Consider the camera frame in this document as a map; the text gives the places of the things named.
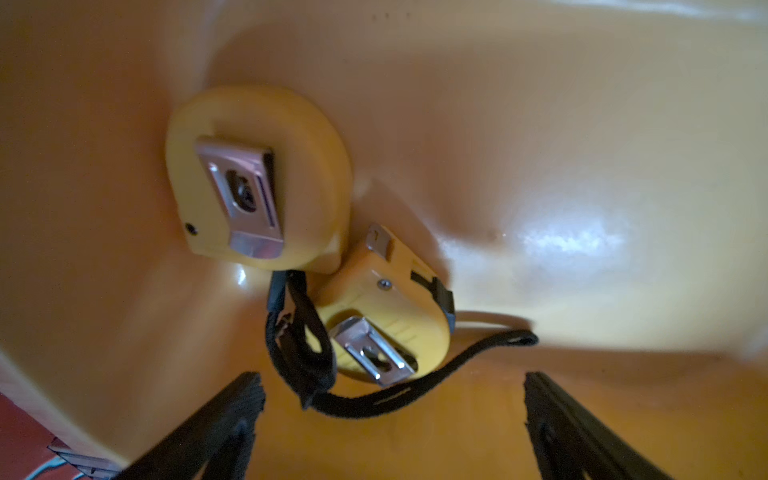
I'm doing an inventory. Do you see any yellow black tape measure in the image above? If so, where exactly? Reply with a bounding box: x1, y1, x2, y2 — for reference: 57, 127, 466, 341
265, 224, 539, 419

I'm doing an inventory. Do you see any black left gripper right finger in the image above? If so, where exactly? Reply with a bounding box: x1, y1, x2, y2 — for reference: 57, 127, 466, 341
524, 372, 669, 479

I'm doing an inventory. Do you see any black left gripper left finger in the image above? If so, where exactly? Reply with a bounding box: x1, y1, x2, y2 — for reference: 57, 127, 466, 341
117, 372, 266, 479

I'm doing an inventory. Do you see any yellow plastic tray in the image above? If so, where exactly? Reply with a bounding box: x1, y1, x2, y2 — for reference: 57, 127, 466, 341
1, 1, 767, 479

